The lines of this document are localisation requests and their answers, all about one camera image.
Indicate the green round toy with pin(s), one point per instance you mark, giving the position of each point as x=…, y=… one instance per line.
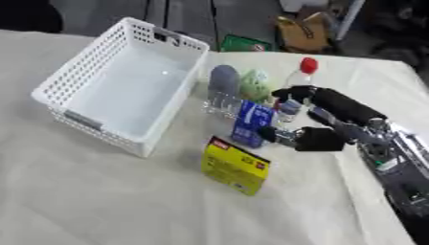
x=255, y=85

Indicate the clear bottle with red cap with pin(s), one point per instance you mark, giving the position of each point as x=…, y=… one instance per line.
x=301, y=76

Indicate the white perforated plastic basket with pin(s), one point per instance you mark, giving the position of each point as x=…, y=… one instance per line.
x=134, y=92

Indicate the clear bottle with grey cap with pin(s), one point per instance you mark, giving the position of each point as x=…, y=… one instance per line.
x=223, y=86

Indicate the small jar with blue lid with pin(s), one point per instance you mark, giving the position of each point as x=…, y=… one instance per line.
x=289, y=110

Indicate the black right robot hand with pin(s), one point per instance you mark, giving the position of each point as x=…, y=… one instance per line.
x=335, y=108

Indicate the blue and white carton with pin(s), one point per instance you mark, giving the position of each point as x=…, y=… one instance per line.
x=252, y=122

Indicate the brown paper bag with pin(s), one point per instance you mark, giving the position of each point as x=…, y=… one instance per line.
x=304, y=33

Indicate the white pole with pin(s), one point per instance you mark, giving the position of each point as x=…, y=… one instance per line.
x=350, y=19

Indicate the green crate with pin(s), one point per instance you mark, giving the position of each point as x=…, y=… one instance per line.
x=244, y=44

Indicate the yellow cardboard box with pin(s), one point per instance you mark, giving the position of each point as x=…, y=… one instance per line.
x=234, y=166

